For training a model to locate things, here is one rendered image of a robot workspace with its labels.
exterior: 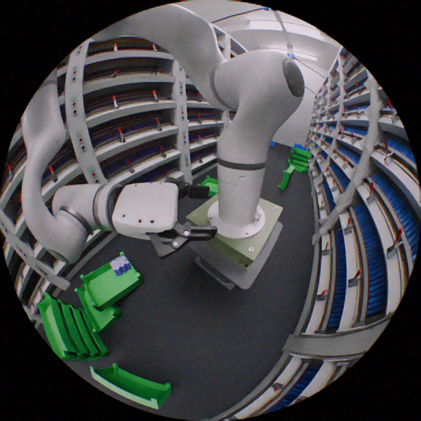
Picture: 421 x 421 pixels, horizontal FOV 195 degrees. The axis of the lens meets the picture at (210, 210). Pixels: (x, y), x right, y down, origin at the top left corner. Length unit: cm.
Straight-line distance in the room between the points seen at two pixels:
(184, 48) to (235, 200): 33
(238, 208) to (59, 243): 35
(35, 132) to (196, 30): 27
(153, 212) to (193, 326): 56
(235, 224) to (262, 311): 48
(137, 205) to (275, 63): 28
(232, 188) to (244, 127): 13
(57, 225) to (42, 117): 17
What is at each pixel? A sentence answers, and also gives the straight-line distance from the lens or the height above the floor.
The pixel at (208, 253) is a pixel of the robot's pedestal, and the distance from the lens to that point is 40.
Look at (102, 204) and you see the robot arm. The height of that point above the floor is 55.
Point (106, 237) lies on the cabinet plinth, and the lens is 100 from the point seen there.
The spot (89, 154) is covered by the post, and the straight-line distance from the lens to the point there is 76.
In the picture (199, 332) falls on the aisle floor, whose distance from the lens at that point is 65.
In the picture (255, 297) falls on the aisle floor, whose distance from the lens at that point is 68.
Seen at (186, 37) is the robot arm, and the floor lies 79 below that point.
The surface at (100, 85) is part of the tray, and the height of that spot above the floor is 93.
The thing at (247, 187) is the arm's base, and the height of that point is 50.
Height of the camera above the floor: 64
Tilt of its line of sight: 44 degrees down
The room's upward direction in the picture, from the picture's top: straight up
